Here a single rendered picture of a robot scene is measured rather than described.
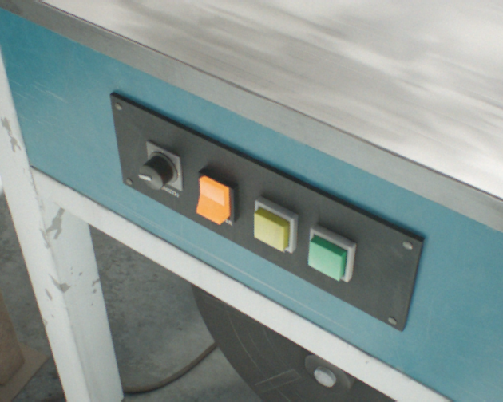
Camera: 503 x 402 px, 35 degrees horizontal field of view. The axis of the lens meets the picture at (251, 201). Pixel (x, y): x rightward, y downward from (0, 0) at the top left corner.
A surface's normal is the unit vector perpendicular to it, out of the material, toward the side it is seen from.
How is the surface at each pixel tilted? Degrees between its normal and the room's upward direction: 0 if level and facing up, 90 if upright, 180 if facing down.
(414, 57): 0
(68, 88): 90
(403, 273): 90
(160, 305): 0
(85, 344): 90
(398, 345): 90
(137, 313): 0
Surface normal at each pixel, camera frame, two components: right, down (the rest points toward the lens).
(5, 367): 0.88, 0.33
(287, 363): -0.58, 0.57
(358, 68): 0.00, -0.72
